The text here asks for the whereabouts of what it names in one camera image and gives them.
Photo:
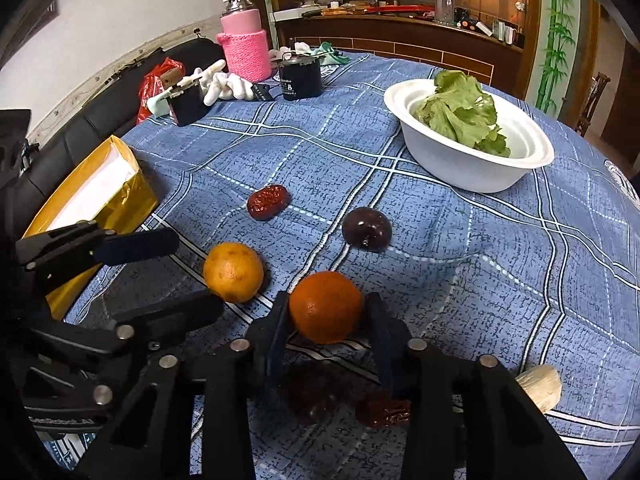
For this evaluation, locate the red plastic bag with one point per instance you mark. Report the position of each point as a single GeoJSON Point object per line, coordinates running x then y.
{"type": "Point", "coordinates": [155, 85]}

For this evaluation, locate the red jujube date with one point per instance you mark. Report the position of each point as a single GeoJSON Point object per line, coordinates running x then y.
{"type": "Point", "coordinates": [268, 201]}
{"type": "Point", "coordinates": [380, 412]}

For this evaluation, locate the pink thermos bottle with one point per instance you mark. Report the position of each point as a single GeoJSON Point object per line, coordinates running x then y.
{"type": "Point", "coordinates": [242, 45]}

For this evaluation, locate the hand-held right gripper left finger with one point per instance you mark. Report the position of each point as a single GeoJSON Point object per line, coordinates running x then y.
{"type": "Point", "coordinates": [275, 355]}

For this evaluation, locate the black sofa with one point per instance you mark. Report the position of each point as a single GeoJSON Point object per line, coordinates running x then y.
{"type": "Point", "coordinates": [100, 120]}

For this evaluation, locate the blue plaid tablecloth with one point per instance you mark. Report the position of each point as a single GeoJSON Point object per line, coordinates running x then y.
{"type": "Point", "coordinates": [450, 270]}

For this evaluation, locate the wooden bar counter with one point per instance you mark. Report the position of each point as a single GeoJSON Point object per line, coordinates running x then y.
{"type": "Point", "coordinates": [400, 40]}

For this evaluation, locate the yellow cardboard box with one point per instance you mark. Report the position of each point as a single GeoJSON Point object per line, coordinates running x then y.
{"type": "Point", "coordinates": [115, 200]}

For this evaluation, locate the bamboo painted panel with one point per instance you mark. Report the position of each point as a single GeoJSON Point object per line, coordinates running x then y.
{"type": "Point", "coordinates": [555, 35]}

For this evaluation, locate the glass pitcher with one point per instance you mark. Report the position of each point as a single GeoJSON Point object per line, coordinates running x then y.
{"type": "Point", "coordinates": [445, 7]}

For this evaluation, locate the yellowish mandarin orange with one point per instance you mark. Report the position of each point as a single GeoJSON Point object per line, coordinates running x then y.
{"type": "Point", "coordinates": [233, 272]}

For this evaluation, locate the green lettuce leaves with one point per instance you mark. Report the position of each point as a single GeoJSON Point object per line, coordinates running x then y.
{"type": "Point", "coordinates": [460, 115]}

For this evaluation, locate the black jar with cork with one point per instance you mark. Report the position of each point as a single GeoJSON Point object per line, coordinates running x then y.
{"type": "Point", "coordinates": [187, 105]}

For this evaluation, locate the white bowl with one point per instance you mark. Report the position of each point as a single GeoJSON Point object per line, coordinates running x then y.
{"type": "Point", "coordinates": [450, 162]}

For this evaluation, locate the black cylindrical container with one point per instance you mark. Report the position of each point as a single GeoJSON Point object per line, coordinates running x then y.
{"type": "Point", "coordinates": [300, 80]}

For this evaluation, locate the white cloth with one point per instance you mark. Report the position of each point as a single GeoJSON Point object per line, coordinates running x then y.
{"type": "Point", "coordinates": [295, 50]}

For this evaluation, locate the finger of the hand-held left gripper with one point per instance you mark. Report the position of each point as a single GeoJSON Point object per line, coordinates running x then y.
{"type": "Point", "coordinates": [140, 247]}
{"type": "Point", "coordinates": [185, 310]}

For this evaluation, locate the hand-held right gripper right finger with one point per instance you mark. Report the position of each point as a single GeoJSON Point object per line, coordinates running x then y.
{"type": "Point", "coordinates": [387, 355]}

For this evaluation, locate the mint green cloth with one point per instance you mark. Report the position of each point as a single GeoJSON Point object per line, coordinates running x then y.
{"type": "Point", "coordinates": [159, 105]}

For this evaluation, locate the wooden chair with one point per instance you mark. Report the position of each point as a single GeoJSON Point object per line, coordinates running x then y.
{"type": "Point", "coordinates": [592, 105]}

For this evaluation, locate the dark purple plum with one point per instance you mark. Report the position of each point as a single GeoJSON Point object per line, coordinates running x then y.
{"type": "Point", "coordinates": [366, 229]}
{"type": "Point", "coordinates": [312, 397]}

